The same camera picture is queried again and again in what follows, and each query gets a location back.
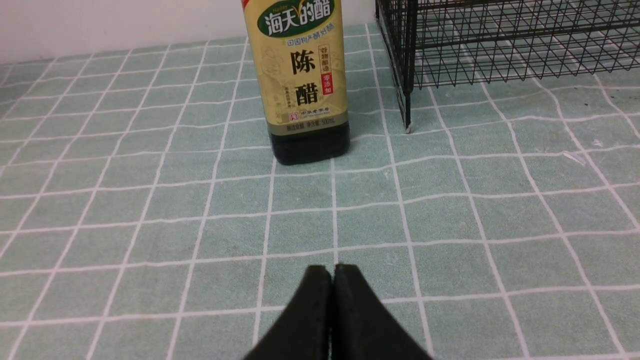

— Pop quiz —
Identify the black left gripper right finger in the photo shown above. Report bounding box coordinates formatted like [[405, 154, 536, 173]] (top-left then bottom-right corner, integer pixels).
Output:
[[331, 263, 431, 360]]

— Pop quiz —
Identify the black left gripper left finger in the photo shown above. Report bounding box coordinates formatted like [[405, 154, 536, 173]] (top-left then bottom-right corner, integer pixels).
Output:
[[244, 265, 333, 360]]

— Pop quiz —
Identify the vinegar bottle with tan cap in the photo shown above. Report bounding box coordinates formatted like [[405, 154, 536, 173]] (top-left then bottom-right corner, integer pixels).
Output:
[[242, 0, 350, 166]]

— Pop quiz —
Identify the green checkered table cloth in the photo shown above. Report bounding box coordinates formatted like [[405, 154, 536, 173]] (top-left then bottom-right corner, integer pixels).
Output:
[[0, 23, 639, 360]]

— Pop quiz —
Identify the black wire mesh rack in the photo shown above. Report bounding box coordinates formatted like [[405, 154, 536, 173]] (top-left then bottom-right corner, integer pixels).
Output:
[[375, 0, 640, 132]]

